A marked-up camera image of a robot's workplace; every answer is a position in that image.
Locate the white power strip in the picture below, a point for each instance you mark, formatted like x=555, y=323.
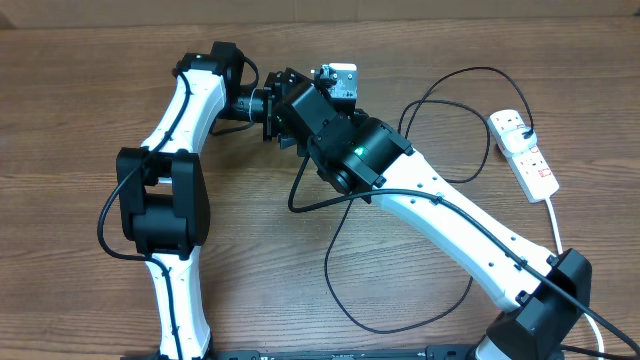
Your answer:
x=531, y=170

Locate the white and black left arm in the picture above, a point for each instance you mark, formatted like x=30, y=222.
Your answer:
x=159, y=211

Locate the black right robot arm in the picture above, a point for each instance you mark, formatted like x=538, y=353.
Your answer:
x=540, y=294

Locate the white USB charger plug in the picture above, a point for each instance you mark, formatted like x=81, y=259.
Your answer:
x=517, y=141

